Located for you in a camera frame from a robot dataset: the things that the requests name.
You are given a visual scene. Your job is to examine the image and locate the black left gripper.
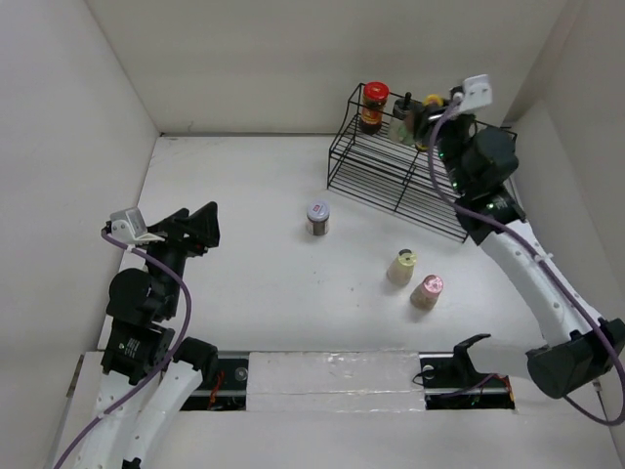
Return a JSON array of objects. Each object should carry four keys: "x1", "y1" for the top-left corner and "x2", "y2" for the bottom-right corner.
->
[{"x1": 138, "y1": 199, "x2": 219, "y2": 315}]

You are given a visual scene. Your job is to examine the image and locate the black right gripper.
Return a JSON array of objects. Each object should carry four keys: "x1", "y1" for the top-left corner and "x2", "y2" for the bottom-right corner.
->
[{"x1": 410, "y1": 95, "x2": 474, "y2": 195}]

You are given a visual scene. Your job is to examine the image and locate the yellow-cap green-label sauce bottle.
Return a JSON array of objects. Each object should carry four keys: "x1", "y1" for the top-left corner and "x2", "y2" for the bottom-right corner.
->
[{"x1": 398, "y1": 94, "x2": 446, "y2": 151}]

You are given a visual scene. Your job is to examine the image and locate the black-lid spice shaker jar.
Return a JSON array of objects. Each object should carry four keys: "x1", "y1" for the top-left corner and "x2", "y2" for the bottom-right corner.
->
[{"x1": 388, "y1": 92, "x2": 412, "y2": 143}]

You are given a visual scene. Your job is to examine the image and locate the white-lid dark sauce jar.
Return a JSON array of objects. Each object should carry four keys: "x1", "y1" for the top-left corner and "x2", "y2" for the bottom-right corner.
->
[{"x1": 307, "y1": 200, "x2": 330, "y2": 236}]

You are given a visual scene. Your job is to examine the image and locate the red-lid chili sauce jar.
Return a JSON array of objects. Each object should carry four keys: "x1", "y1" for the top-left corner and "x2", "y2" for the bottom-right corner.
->
[{"x1": 359, "y1": 81, "x2": 390, "y2": 135}]

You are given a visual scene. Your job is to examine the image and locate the yellow-lid spice jar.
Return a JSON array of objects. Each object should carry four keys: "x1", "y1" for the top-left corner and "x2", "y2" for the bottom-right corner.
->
[{"x1": 387, "y1": 248, "x2": 417, "y2": 286}]

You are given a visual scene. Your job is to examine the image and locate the pink-lid spice jar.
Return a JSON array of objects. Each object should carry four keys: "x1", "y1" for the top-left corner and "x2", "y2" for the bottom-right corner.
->
[{"x1": 410, "y1": 275, "x2": 443, "y2": 311}]

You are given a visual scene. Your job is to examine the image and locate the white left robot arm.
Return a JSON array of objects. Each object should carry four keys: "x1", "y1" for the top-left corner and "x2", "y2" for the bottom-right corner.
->
[{"x1": 55, "y1": 201, "x2": 220, "y2": 468}]

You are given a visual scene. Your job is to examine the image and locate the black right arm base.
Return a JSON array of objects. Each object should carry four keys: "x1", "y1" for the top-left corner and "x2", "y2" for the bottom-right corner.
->
[{"x1": 412, "y1": 334, "x2": 516, "y2": 410}]

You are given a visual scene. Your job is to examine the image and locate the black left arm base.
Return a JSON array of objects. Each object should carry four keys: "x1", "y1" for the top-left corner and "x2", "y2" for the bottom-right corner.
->
[{"x1": 181, "y1": 354, "x2": 249, "y2": 411}]

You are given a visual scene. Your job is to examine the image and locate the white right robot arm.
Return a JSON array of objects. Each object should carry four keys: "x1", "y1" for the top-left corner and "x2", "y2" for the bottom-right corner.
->
[{"x1": 427, "y1": 149, "x2": 624, "y2": 402}]

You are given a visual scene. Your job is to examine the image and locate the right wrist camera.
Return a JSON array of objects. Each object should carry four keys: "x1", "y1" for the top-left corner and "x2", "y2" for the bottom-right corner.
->
[{"x1": 450, "y1": 74, "x2": 493, "y2": 114}]

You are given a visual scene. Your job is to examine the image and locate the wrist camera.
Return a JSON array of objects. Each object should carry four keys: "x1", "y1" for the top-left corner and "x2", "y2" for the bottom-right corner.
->
[
  {"x1": 450, "y1": 74, "x2": 493, "y2": 114},
  {"x1": 104, "y1": 207, "x2": 165, "y2": 246}
]

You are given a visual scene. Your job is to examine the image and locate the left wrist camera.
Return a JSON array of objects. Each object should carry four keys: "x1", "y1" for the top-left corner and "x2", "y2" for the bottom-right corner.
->
[{"x1": 104, "y1": 207, "x2": 165, "y2": 246}]

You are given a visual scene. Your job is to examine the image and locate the black wire rack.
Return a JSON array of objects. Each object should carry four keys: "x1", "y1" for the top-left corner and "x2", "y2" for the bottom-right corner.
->
[{"x1": 326, "y1": 82, "x2": 519, "y2": 243}]

